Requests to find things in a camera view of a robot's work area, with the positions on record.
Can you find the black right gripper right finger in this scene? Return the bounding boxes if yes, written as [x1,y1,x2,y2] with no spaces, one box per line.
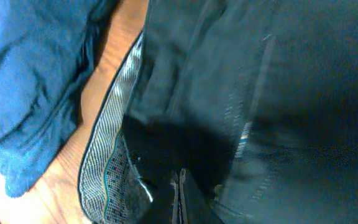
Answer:
[179,169,223,224]

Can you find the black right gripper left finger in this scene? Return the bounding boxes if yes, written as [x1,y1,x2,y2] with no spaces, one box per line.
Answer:
[136,171,179,224]

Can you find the black shorts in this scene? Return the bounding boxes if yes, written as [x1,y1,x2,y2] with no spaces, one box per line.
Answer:
[78,0,358,223]

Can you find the navy blue shorts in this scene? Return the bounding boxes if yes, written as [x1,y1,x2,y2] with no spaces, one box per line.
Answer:
[0,0,116,198]

